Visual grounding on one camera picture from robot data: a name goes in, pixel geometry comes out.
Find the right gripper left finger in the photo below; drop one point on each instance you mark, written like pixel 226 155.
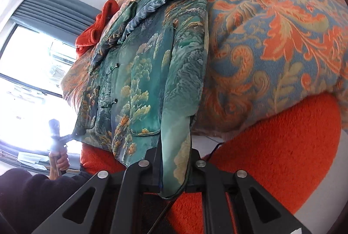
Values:
pixel 113 203

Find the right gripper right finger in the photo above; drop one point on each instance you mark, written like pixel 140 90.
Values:
pixel 236 202

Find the green landscape print jacket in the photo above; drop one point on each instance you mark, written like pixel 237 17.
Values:
pixel 144 87

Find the person's left hand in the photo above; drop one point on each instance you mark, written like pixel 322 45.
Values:
pixel 59 162

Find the orange fleece bed sheet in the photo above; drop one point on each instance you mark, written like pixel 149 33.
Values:
pixel 289 154

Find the red fleece garment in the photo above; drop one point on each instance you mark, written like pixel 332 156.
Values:
pixel 91 36

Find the grey blue curtain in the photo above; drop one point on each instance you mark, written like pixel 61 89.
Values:
pixel 63 20

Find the orange floral bed quilt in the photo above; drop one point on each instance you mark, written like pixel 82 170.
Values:
pixel 265 56

